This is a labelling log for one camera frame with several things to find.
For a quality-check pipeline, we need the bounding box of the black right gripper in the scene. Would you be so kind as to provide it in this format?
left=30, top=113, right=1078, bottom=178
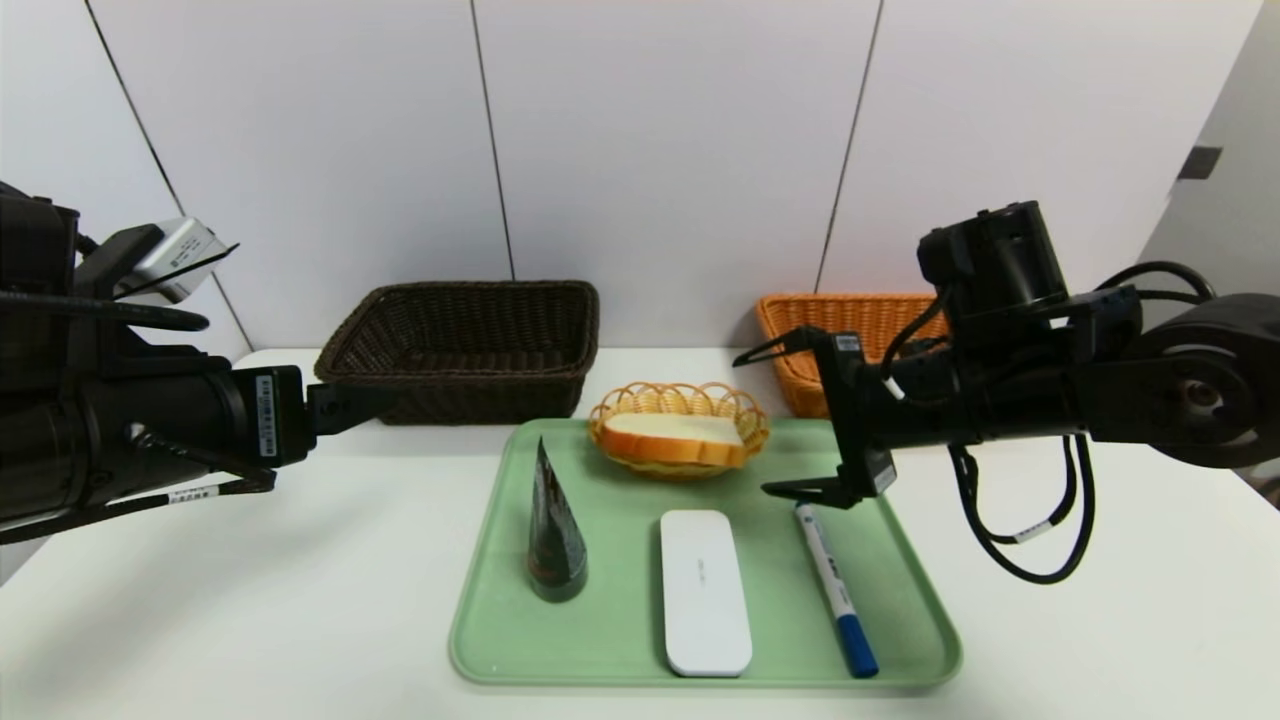
left=731, top=325, right=962, bottom=510

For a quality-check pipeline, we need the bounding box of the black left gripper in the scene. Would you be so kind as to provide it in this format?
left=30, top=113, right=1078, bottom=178
left=111, top=364, right=404, bottom=492

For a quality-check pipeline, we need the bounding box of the white bread slice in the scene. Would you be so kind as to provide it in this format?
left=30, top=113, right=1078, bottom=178
left=600, top=412, right=749, bottom=469

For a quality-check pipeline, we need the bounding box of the white marker with blue cap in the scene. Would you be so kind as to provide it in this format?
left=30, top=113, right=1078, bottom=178
left=794, top=502, right=881, bottom=680

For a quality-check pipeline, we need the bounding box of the black cosmetic tube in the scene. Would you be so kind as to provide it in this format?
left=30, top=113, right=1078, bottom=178
left=527, top=437, right=589, bottom=604

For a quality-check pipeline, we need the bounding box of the orange wicker basket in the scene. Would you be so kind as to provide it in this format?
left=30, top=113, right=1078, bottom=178
left=755, top=293, right=951, bottom=419

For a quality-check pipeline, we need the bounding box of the dark brown wicker basket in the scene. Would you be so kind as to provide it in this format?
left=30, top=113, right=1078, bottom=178
left=314, top=280, right=601, bottom=426

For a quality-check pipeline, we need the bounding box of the small yellow scalloped basket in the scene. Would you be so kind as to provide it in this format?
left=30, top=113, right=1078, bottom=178
left=588, top=382, right=771, bottom=483

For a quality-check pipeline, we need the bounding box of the white pencil case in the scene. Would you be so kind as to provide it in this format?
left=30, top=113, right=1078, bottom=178
left=659, top=509, right=754, bottom=679

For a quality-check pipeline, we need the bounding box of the light green plastic tray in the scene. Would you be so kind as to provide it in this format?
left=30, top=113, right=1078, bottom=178
left=448, top=417, right=964, bottom=689

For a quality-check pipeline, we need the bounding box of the thin black tagged left cable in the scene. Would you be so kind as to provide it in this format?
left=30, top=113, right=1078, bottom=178
left=0, top=470, right=278, bottom=546

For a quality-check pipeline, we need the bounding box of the thick black left cable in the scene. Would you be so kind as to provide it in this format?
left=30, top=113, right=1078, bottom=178
left=0, top=290, right=213, bottom=333

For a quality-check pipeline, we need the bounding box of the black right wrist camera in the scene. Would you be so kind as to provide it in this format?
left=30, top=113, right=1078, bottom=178
left=917, top=200, right=1071, bottom=331

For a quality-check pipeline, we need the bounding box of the black tagged right cable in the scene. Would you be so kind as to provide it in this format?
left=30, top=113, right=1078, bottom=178
left=945, top=435, right=1098, bottom=586

